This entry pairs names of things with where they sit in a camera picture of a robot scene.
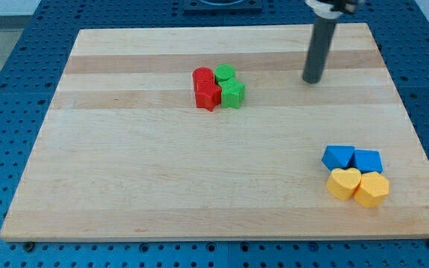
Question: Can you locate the green star block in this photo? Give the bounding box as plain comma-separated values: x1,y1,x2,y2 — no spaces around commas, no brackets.
218,77,246,109

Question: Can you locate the red star block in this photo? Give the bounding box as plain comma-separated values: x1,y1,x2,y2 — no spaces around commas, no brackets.
194,81,222,112

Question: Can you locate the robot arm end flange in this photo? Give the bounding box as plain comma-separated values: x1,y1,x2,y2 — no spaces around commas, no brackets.
305,0,366,19

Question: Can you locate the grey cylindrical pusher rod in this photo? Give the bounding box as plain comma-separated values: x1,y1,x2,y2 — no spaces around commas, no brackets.
302,16,338,84

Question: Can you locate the yellow heart block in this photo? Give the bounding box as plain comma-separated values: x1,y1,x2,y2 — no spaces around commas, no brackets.
326,167,361,201

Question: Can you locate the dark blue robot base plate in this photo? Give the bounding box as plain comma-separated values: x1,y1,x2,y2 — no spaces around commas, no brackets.
180,0,263,13

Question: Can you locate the light wooden board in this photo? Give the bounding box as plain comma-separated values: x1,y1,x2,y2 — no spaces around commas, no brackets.
0,23,429,242

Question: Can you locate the blue triangular block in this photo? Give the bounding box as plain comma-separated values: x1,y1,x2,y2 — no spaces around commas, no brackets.
321,145,355,170

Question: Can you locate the green cylinder block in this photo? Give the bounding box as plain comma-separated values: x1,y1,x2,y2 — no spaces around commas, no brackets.
214,64,236,83

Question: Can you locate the yellow hexagon block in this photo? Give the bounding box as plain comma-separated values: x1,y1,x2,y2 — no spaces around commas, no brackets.
353,171,390,208

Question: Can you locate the red cylinder block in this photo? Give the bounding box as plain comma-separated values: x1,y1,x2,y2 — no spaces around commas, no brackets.
191,67,215,92

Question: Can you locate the blue pentagon block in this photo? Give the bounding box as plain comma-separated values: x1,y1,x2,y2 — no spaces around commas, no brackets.
349,149,384,173

